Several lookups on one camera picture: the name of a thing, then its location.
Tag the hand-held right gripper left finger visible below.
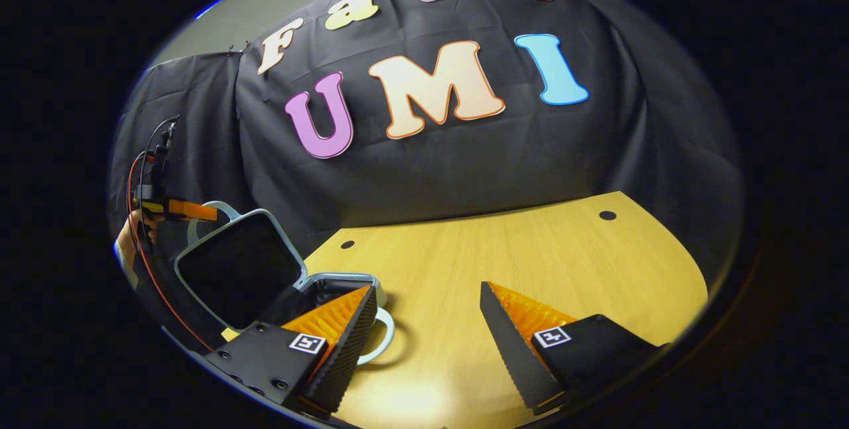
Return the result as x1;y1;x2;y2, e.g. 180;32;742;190
201;284;379;414

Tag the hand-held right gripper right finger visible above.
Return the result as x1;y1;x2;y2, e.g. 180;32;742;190
479;280;663;416

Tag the red cable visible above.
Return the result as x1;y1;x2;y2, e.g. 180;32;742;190
126;153;216;353

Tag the black backdrop cloth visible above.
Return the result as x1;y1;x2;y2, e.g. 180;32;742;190
107;0;744;297

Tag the black cable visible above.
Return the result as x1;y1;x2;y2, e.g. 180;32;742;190
137;115;180;186

